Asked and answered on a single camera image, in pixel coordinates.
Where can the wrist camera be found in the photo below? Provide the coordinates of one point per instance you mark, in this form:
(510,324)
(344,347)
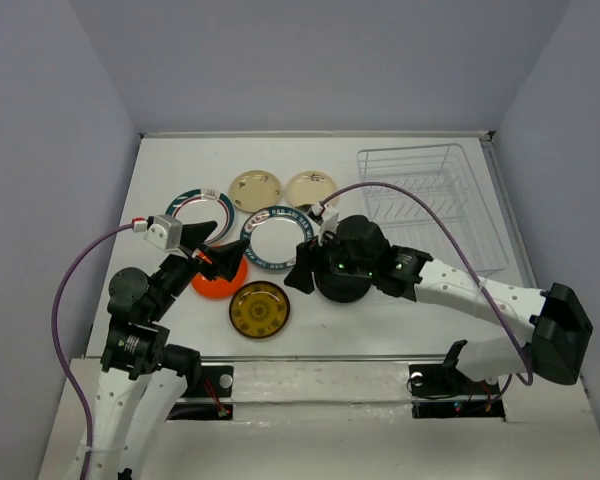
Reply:
(164,232)
(325,216)

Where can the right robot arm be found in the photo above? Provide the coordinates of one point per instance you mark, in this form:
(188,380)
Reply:
(547,332)

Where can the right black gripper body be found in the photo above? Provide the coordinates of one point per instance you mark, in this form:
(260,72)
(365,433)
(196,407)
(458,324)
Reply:
(333,257)

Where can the green rim lettered plate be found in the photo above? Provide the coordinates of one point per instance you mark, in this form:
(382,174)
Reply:
(273,233)

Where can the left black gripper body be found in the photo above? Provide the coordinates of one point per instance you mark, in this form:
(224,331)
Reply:
(176,271)

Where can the orange plate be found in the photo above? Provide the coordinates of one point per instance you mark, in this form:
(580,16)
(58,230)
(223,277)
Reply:
(220,288)

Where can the black plate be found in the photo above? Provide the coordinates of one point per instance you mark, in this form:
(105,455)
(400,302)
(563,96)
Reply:
(340,288)

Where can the green red striped plate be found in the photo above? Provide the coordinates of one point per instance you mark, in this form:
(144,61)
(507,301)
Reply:
(203,205)

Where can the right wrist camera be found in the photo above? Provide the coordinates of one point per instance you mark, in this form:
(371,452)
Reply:
(325,216)

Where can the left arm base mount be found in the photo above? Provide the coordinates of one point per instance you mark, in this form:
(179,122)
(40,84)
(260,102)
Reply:
(210,399)

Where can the white wire dish rack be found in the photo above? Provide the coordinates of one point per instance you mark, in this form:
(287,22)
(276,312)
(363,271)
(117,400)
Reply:
(442,178)

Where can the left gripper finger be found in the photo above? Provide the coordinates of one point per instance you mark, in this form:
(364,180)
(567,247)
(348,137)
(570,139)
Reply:
(222,261)
(193,236)

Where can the yellow brown patterned plate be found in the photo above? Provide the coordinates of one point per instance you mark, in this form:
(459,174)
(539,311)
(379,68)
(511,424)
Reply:
(259,310)

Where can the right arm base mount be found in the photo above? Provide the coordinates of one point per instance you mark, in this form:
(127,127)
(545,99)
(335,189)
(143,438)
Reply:
(438,393)

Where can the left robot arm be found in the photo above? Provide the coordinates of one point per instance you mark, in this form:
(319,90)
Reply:
(142,375)

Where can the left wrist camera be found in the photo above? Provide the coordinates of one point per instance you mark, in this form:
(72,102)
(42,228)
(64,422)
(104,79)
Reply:
(164,232)

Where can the beige plate green patch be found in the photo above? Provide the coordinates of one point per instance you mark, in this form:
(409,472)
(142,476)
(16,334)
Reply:
(309,187)

